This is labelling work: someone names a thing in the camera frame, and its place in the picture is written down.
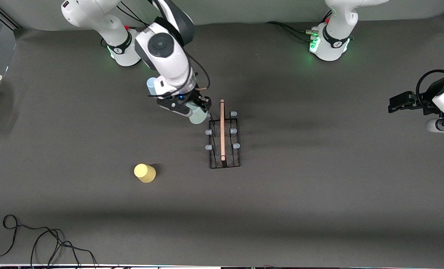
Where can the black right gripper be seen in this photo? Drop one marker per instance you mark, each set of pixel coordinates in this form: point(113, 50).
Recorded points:
point(196, 98)

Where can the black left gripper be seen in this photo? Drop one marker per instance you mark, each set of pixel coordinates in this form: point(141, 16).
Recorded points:
point(419, 101)

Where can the pale green plastic cup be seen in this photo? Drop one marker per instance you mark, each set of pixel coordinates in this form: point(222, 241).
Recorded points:
point(197, 117)

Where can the yellow plastic cup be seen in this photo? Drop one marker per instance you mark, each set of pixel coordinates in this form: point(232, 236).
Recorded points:
point(144, 173)

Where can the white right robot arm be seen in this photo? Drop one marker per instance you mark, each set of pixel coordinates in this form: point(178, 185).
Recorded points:
point(166, 59)

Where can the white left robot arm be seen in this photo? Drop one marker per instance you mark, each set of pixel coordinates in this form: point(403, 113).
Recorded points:
point(334, 45)

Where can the light blue plastic cup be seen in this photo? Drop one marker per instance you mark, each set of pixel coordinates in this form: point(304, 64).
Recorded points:
point(151, 86)

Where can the dark grey table mat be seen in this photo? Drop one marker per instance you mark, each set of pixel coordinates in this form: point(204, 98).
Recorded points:
point(281, 205)

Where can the aluminium frame rail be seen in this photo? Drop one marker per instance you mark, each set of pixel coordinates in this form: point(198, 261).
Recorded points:
point(5, 18)

